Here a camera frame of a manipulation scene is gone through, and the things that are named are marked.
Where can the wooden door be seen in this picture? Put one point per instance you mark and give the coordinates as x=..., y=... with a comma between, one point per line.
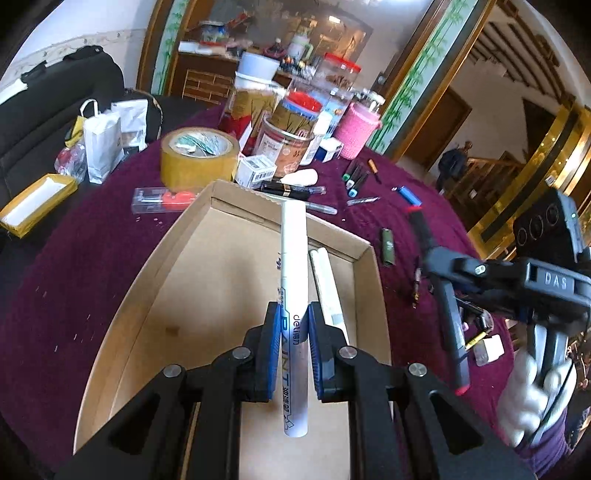
x=443, y=120

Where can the brown packing tape roll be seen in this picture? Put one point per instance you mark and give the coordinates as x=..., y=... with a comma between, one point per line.
x=184, y=170

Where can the black gold pen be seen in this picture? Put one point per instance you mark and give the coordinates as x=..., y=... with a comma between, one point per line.
x=284, y=189

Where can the metal tin can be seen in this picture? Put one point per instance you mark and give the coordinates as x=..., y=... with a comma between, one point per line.
x=281, y=147

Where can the white oval eraser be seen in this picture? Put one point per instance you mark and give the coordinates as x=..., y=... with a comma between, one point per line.
x=300, y=177

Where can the plastic bag with red items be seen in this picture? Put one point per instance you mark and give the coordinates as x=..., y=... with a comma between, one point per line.
x=69, y=161

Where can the clear case with red parts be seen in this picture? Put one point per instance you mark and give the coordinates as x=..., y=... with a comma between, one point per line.
x=175, y=199

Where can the blue rectangular pack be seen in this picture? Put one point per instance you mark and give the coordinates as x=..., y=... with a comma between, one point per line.
x=408, y=194

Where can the gold jar with red lid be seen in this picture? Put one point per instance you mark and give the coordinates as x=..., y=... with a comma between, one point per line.
x=295, y=113

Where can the green stick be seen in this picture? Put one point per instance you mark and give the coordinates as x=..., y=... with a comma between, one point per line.
x=388, y=247

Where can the white paper bag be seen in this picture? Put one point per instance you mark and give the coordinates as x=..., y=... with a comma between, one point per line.
x=101, y=147

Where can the yellow cardboard tray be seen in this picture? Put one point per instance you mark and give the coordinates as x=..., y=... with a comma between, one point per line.
x=34, y=203

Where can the orange black pen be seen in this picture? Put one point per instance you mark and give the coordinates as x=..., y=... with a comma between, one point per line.
x=373, y=170

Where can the tall white box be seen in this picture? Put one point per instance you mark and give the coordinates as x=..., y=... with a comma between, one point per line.
x=317, y=138

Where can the clear plastic pen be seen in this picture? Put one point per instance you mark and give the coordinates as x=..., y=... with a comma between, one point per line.
x=321, y=207

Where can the bamboo painted door frame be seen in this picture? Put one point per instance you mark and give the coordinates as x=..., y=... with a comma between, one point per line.
x=415, y=83

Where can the black sofa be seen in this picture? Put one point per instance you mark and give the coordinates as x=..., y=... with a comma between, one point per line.
x=55, y=87

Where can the cardboard box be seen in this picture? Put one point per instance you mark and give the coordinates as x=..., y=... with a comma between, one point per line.
x=207, y=277

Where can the jar in pink knit sleeve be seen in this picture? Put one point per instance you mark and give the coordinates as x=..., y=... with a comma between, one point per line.
x=353, y=131

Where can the wooden stair railing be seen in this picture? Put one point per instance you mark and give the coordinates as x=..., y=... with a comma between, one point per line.
x=489, y=170

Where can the blue white carton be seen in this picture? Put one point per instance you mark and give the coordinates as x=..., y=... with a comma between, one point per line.
x=337, y=110

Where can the person's right forearm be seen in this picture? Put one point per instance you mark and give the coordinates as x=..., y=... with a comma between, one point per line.
x=549, y=450

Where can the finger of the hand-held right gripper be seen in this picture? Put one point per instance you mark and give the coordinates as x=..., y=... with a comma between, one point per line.
x=427, y=240
x=457, y=332

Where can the white paint marker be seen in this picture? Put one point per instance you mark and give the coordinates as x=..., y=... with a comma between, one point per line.
x=293, y=258

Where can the clear jar with red lid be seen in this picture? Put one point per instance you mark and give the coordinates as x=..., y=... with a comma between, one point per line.
x=339, y=76

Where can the purple tablecloth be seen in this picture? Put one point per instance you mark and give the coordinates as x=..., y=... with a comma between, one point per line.
x=92, y=277

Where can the small white barcode box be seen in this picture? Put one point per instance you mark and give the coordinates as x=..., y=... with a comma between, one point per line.
x=254, y=170

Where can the white plastic tub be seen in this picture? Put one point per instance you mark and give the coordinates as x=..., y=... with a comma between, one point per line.
x=256, y=69

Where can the wooden cabinet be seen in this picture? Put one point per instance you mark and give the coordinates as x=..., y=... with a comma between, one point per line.
x=203, y=78

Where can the tall gold red jar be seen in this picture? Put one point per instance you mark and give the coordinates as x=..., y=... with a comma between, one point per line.
x=244, y=115

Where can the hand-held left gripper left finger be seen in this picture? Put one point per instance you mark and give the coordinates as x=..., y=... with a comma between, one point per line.
x=273, y=355

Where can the white foil pouch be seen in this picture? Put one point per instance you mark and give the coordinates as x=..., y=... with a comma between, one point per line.
x=131, y=117

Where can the golden partition frame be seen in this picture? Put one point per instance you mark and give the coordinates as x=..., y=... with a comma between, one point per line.
x=558, y=152

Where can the white marker pen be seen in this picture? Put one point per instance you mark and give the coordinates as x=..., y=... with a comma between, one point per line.
x=323, y=281

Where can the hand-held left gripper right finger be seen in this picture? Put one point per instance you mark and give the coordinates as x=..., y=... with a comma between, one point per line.
x=317, y=355

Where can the person's right hand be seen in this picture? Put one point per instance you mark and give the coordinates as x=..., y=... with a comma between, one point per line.
x=521, y=406

